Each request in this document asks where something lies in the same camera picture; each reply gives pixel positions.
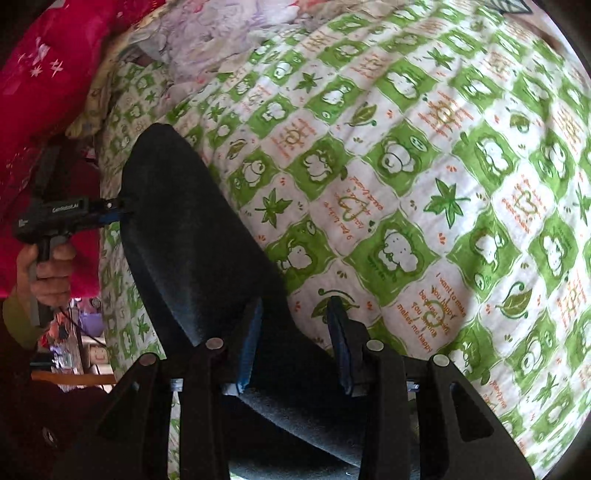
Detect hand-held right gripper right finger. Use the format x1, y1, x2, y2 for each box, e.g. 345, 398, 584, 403
324, 298, 539, 480

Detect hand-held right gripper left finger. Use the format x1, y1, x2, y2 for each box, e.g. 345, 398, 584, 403
51, 298, 265, 480

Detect dark pants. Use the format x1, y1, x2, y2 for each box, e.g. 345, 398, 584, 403
117, 122, 416, 480

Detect person's left forearm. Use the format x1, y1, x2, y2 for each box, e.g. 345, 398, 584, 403
0, 294, 43, 352

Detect person's left hand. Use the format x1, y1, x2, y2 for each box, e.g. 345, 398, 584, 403
16, 241, 78, 310

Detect yellow printed cloth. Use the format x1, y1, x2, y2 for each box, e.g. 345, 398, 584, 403
65, 60, 122, 139

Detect purple plastic basin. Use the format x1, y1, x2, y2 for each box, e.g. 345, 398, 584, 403
78, 311, 105, 339

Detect red floral quilt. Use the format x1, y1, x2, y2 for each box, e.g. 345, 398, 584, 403
0, 0, 162, 296

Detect green printed blanket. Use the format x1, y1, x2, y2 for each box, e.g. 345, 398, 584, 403
95, 0, 591, 480

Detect pale floral ruffled cloth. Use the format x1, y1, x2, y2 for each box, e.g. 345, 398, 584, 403
124, 0, 416, 88

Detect pink sheet with plaid hearts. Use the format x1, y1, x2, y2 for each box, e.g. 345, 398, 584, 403
489, 0, 575, 54

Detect thin black cable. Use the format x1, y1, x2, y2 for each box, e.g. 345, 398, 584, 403
59, 305, 108, 346

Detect wooden furniture rail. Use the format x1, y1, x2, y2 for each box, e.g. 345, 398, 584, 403
31, 371, 117, 387

